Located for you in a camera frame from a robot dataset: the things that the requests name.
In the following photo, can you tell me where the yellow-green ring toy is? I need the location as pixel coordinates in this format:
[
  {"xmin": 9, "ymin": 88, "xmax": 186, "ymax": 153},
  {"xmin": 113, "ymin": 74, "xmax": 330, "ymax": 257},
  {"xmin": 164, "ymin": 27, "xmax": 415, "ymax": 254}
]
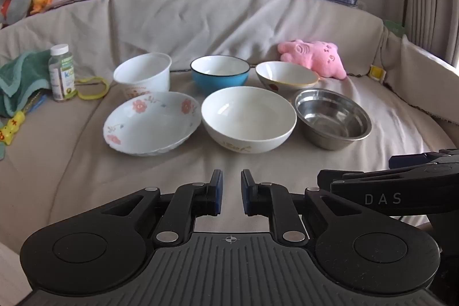
[{"xmin": 77, "ymin": 76, "xmax": 110, "ymax": 100}]

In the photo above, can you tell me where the stainless steel bowl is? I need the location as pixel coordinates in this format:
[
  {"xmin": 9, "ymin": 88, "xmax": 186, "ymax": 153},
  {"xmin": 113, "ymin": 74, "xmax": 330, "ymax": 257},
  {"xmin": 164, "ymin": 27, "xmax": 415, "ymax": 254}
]
[{"xmin": 294, "ymin": 89, "xmax": 372, "ymax": 151}]

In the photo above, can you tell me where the picture book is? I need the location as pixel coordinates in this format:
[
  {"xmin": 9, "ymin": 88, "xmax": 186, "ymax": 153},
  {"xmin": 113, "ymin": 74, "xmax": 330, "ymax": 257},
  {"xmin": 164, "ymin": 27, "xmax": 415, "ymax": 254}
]
[{"xmin": 43, "ymin": 0, "xmax": 110, "ymax": 11}]

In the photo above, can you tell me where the pink plush toy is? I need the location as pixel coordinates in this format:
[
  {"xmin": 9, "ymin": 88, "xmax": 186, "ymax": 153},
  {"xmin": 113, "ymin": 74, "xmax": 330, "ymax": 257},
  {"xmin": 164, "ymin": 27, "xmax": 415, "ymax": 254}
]
[{"xmin": 277, "ymin": 40, "xmax": 348, "ymax": 80}]

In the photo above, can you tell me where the yellow toy with red crosses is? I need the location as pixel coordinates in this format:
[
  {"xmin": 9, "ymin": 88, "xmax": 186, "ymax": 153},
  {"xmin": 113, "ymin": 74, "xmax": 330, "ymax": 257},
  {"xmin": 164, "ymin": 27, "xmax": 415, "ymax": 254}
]
[{"xmin": 0, "ymin": 111, "xmax": 26, "ymax": 143}]

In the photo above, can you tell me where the white-capped supplement bottle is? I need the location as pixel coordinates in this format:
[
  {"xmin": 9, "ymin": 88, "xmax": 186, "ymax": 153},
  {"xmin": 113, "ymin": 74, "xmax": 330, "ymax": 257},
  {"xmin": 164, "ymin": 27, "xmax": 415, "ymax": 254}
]
[{"xmin": 48, "ymin": 44, "xmax": 77, "ymax": 102}]

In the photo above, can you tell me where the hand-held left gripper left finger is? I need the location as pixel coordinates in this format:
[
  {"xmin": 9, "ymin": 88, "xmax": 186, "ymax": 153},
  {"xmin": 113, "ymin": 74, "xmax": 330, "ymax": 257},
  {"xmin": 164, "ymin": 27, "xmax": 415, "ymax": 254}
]
[{"xmin": 94, "ymin": 169, "xmax": 223, "ymax": 249}]

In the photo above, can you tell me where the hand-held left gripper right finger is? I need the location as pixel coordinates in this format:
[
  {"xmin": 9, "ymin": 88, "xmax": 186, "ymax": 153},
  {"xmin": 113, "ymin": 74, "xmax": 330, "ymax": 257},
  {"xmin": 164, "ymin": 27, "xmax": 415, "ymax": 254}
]
[{"xmin": 240, "ymin": 169, "xmax": 363, "ymax": 249}]

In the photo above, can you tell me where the white bowl with red flower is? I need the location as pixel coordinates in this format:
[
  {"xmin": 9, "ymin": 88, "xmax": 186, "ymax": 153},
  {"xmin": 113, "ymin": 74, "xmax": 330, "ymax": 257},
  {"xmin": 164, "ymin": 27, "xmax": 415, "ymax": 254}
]
[{"xmin": 255, "ymin": 61, "xmax": 320, "ymax": 91}]

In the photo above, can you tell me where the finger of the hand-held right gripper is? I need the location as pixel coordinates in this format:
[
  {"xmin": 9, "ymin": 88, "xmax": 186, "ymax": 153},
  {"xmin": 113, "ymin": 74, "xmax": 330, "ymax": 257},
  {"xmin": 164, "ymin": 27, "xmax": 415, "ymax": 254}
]
[
  {"xmin": 389, "ymin": 147, "xmax": 459, "ymax": 168},
  {"xmin": 317, "ymin": 169, "xmax": 364, "ymax": 192}
]

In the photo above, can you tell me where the large white bowl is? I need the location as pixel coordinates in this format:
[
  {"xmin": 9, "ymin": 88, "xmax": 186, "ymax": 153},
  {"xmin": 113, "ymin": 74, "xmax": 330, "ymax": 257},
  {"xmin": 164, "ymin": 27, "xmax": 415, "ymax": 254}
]
[{"xmin": 201, "ymin": 87, "xmax": 297, "ymax": 154}]

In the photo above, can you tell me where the white pink-floral deep plate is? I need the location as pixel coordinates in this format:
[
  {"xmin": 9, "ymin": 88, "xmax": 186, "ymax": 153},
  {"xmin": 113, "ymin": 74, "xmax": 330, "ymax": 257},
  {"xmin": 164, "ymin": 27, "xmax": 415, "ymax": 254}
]
[{"xmin": 103, "ymin": 91, "xmax": 202, "ymax": 157}]

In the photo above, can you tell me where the white plastic bowl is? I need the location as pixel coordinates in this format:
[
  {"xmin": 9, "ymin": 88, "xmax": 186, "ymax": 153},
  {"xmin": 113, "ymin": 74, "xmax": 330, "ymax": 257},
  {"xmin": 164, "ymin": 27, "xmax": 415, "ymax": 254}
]
[{"xmin": 113, "ymin": 52, "xmax": 173, "ymax": 99}]

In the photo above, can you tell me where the green towel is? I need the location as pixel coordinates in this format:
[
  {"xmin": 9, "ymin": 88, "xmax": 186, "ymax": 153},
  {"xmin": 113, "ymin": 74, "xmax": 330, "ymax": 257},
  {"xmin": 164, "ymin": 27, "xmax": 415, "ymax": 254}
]
[{"xmin": 0, "ymin": 50, "xmax": 54, "ymax": 118}]

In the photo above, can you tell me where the blue bowl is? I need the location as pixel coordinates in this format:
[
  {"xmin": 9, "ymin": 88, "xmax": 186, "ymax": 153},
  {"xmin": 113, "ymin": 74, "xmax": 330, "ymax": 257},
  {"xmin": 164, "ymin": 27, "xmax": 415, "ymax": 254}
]
[{"xmin": 190, "ymin": 55, "xmax": 250, "ymax": 97}]

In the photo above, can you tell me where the green cloth piece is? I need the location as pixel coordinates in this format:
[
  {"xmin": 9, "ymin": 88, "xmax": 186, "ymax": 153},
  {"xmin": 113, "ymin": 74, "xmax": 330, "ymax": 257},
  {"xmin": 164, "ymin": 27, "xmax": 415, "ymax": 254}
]
[{"xmin": 384, "ymin": 19, "xmax": 407, "ymax": 38}]

